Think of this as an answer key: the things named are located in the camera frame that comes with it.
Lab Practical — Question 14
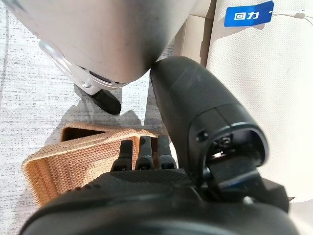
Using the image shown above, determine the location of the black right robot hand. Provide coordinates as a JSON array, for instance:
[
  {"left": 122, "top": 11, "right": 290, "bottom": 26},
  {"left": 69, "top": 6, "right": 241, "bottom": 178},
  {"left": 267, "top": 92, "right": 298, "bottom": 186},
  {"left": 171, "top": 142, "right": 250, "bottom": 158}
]
[{"left": 19, "top": 55, "right": 301, "bottom": 235}]

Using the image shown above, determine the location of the blue clothing hang tag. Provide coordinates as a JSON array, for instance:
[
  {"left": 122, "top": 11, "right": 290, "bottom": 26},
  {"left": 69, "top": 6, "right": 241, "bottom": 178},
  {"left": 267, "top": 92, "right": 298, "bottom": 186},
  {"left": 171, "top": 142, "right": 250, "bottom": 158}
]
[{"left": 224, "top": 0, "right": 274, "bottom": 27}]

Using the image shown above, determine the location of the woven wicker basket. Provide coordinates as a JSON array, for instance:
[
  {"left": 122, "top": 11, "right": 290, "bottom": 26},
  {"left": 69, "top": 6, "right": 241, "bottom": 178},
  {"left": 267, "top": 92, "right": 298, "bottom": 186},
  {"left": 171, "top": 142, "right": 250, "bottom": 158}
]
[{"left": 21, "top": 122, "right": 163, "bottom": 208}]

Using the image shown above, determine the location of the beige bed mattress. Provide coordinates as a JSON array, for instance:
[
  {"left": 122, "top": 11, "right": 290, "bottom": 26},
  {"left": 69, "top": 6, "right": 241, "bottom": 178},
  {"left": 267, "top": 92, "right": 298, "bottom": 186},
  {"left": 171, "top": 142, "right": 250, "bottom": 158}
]
[{"left": 206, "top": 0, "right": 313, "bottom": 204}]

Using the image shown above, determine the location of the silver right robot leg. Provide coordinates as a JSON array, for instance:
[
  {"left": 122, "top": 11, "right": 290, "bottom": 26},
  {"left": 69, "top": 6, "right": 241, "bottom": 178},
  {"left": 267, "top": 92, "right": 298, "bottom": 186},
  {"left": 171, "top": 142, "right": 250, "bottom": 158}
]
[{"left": 1, "top": 0, "right": 199, "bottom": 116}]

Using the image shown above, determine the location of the tan padded bed frame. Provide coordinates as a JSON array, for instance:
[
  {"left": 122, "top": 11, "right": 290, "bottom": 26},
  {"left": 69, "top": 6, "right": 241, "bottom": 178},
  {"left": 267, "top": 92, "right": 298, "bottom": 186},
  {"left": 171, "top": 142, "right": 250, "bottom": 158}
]
[{"left": 180, "top": 0, "right": 217, "bottom": 67}]

